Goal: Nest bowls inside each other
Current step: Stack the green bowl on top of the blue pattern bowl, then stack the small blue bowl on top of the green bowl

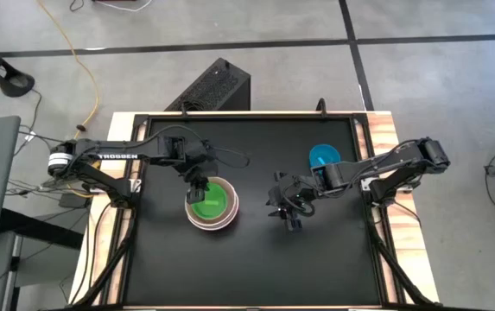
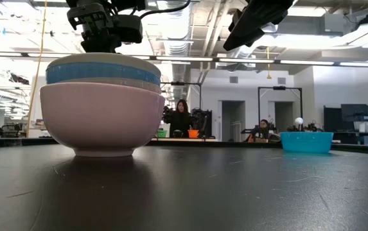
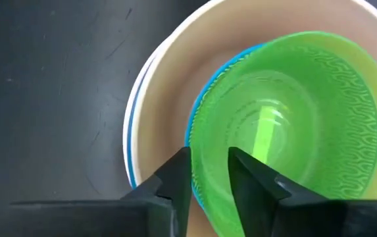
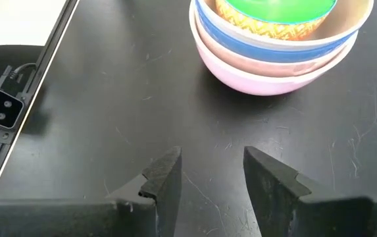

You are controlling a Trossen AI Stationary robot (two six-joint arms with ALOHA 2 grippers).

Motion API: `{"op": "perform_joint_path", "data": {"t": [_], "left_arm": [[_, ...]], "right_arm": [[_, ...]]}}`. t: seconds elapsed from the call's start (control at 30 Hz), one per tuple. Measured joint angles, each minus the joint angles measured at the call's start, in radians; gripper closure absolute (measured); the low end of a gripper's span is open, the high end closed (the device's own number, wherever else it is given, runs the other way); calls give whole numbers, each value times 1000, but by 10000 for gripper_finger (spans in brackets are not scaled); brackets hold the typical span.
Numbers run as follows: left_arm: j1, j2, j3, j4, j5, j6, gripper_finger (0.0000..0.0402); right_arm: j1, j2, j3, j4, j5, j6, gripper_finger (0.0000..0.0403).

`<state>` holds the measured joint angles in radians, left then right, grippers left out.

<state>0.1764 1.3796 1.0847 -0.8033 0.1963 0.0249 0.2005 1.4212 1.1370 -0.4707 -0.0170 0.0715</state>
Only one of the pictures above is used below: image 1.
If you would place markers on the black table mat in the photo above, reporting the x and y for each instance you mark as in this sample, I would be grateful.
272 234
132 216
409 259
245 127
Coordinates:
251 259

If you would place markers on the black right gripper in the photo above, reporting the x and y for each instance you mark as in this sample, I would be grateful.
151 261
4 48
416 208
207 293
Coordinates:
292 194

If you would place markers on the black curved stand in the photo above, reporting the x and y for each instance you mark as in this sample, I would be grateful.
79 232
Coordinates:
1 71

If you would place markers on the small green bowl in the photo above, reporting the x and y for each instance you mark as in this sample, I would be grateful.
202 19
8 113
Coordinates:
214 203

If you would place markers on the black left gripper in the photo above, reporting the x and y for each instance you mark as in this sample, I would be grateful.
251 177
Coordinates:
193 157

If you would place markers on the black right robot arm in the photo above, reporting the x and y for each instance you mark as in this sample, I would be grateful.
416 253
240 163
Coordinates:
402 166

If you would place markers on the black computer tower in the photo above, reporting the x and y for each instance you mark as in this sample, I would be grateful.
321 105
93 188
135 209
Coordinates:
217 88

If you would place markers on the large cream bowl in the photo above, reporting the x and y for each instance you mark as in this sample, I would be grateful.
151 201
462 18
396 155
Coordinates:
212 227

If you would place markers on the small teal bowl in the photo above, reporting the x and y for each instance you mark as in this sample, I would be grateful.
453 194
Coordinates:
322 154

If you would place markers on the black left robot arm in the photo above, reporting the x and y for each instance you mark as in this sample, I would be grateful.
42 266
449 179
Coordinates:
117 154

